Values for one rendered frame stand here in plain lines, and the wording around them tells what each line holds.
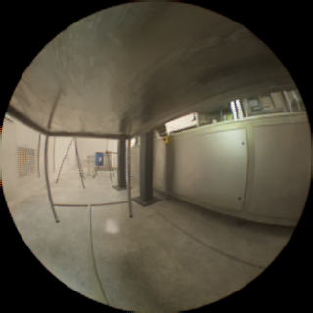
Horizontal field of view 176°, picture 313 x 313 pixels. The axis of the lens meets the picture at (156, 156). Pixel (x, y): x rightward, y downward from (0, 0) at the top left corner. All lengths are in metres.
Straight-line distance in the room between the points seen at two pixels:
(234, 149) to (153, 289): 0.90
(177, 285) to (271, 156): 0.82
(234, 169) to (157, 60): 0.74
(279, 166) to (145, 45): 0.80
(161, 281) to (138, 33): 0.71
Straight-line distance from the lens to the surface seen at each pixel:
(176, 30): 0.17
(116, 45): 0.19
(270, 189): 0.79
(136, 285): 0.56
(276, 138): 0.78
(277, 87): 0.29
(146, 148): 1.15
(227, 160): 0.79
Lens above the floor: 0.52
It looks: 1 degrees up
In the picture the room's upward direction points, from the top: straight up
